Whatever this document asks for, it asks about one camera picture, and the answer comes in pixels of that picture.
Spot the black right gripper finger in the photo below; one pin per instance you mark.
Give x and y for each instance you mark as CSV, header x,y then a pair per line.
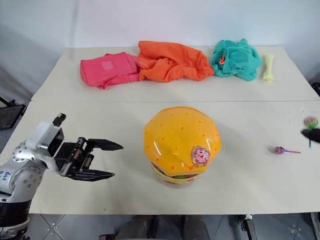
x,y
313,135

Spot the red white lollipop orange stick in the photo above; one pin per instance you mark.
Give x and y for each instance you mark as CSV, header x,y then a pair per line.
x,y
201,155

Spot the teal cloth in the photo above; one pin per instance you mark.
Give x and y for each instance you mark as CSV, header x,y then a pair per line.
x,y
237,60

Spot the pink cloth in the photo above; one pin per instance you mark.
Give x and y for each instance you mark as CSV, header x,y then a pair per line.
x,y
107,70

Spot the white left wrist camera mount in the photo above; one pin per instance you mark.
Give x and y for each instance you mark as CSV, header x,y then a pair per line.
x,y
42,130

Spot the purple lollipop pink stick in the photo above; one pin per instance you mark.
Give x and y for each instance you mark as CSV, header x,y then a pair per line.
x,y
278,150

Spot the black table clamp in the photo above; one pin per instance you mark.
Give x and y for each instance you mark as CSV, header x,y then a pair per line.
x,y
107,237
248,226

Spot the orange cloth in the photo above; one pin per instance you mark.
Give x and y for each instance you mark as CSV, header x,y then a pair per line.
x,y
172,62

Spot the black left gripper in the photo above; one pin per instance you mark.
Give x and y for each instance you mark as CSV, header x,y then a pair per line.
x,y
72,155

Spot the black object at table side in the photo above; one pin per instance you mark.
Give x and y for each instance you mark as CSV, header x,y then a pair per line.
x,y
316,87

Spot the black metal stand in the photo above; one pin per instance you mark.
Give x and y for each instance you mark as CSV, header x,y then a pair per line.
x,y
10,115

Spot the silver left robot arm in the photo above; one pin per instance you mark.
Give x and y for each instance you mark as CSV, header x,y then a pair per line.
x,y
22,172

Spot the yellow burger shaped lollipop jar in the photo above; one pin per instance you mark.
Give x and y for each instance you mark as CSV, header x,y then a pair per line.
x,y
175,140

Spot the orange hook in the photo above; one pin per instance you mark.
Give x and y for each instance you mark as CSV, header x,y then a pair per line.
x,y
222,60

